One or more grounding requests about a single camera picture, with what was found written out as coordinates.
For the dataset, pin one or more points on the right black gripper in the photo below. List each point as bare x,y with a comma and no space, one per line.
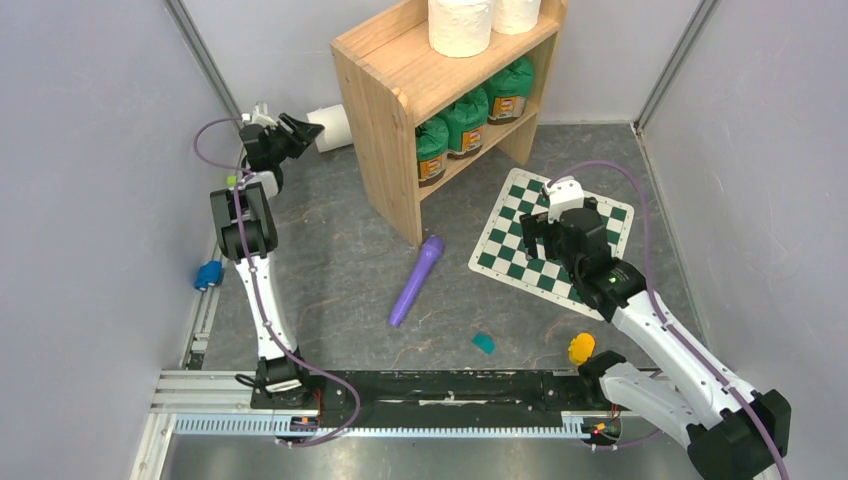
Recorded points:
539,229

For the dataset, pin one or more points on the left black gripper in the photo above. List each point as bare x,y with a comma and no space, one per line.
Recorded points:
304,131

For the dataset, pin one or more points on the white toilet roll back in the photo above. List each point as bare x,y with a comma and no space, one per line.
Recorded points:
337,131

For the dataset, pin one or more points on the white toilet roll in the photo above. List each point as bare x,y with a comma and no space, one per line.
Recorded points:
513,17
337,131
461,28

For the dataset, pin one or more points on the green roll orange label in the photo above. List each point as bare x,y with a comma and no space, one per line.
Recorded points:
465,119

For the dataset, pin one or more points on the white toilet roll front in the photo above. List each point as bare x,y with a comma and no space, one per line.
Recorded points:
513,17

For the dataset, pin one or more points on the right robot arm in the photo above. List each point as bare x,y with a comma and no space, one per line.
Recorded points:
728,429

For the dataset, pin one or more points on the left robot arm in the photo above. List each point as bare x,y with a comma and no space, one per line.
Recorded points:
246,235

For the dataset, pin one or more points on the wooden shelf unit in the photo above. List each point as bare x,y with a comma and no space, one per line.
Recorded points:
391,81

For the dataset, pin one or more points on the green white chessboard mat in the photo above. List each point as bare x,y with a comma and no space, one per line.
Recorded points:
615,290

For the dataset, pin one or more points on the purple toy microphone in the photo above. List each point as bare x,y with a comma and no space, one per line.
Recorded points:
430,252

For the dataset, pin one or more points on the yellow toy piece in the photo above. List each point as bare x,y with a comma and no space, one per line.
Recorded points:
581,348

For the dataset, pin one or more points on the teal small block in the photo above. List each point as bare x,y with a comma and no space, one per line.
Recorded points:
484,342

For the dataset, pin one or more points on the blue toy car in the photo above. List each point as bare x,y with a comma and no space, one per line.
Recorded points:
209,275

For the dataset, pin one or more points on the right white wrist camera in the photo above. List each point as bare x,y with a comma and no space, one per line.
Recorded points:
563,195

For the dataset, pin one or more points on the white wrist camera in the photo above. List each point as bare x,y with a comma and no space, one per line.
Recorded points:
563,195
259,115

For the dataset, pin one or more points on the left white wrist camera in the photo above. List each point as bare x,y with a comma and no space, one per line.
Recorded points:
259,115

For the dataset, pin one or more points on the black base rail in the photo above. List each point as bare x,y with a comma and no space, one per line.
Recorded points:
447,399

